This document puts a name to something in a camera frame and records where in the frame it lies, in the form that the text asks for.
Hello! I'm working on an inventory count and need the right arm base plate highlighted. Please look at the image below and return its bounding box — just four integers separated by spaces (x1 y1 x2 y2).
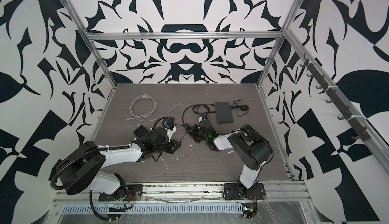
222 183 266 200

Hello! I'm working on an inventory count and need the black wall power adapter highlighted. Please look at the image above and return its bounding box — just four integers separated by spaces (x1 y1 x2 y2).
230 98 249 117

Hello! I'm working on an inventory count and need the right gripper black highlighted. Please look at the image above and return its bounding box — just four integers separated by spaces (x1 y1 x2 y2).
185 124 210 144

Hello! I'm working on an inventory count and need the black cable with barrel plug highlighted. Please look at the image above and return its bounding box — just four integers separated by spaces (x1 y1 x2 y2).
181 103 216 130

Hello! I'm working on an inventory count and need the wall hook rack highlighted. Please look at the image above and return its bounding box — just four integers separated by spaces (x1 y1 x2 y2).
300 54 371 142

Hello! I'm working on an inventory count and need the small black adapter with cable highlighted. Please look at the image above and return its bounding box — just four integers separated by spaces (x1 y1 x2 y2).
163 117 187 145

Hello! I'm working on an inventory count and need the aluminium frame crossbar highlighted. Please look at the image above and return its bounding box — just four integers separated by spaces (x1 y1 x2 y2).
86 31 282 41

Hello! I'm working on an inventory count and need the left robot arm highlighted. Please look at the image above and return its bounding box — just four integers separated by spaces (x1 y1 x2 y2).
50 116 181 222

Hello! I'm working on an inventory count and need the black network switch box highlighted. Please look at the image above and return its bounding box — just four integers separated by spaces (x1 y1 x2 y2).
215 102 234 124

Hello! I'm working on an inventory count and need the white slotted cable duct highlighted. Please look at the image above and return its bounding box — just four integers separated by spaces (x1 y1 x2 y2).
60 202 244 215

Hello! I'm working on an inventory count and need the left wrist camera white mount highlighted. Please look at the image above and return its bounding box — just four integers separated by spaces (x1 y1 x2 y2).
165 125 177 142

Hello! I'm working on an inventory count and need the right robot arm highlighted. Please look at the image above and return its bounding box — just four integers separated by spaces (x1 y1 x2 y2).
184 116 274 200

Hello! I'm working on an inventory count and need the grey coiled ethernet cable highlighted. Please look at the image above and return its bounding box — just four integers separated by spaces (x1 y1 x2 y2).
126 94 181 123

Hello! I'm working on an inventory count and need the front aluminium rail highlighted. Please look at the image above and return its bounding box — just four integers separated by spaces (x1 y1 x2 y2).
53 180 312 205

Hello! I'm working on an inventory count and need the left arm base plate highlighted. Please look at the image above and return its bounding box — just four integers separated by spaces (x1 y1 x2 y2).
98 184 143 202

